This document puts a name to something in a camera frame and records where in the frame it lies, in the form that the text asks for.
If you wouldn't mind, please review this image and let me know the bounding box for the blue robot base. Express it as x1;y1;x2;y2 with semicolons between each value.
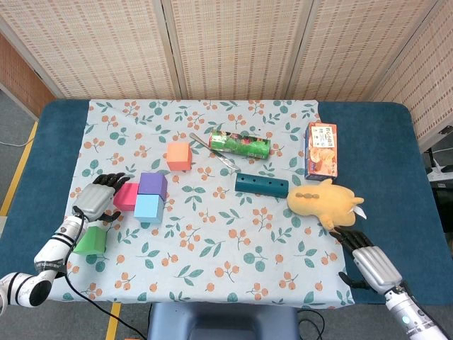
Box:
147;303;300;340

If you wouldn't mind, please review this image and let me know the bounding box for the light blue cube block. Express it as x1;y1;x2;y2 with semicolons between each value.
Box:
133;193;165;224

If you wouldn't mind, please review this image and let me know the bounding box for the green cube block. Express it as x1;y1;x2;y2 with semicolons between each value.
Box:
73;225;108;256

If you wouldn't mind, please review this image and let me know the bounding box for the purple cube block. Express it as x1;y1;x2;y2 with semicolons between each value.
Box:
137;172;168;201

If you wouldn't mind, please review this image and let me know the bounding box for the yellow plush dinosaur toy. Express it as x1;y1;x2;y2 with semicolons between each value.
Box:
286;178;366;231

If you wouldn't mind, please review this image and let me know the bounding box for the orange blue snack box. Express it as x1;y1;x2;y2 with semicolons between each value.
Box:
304;121;338;181

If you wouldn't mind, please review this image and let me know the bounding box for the pink cube block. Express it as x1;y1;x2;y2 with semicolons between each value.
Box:
113;182;139;212

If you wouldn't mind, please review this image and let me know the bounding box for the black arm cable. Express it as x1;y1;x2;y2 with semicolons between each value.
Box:
63;208;147;340

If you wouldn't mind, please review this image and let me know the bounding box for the green crushed snack can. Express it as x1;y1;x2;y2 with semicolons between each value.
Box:
207;129;272;160

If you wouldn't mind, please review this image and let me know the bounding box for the metal table knife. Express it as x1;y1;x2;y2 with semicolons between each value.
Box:
189;132;241;171

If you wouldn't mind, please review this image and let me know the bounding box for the orange cube block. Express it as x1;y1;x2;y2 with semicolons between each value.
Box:
166;142;193;172

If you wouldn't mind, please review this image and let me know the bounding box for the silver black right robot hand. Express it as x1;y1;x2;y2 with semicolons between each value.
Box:
331;227;404;295

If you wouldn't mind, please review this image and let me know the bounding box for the woven bamboo screen panel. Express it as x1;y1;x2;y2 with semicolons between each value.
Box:
286;0;425;103
0;0;178;101
371;6;453;149
161;0;314;102
0;31;57;118

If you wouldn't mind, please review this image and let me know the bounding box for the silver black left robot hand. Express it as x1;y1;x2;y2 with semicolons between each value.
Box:
72;172;131;223

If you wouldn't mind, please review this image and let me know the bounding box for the floral fruit print tablecloth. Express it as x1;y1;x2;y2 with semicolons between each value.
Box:
62;98;356;308

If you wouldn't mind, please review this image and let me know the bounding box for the teal half-cylinder block with holes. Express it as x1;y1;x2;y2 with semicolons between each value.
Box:
234;172;289;198

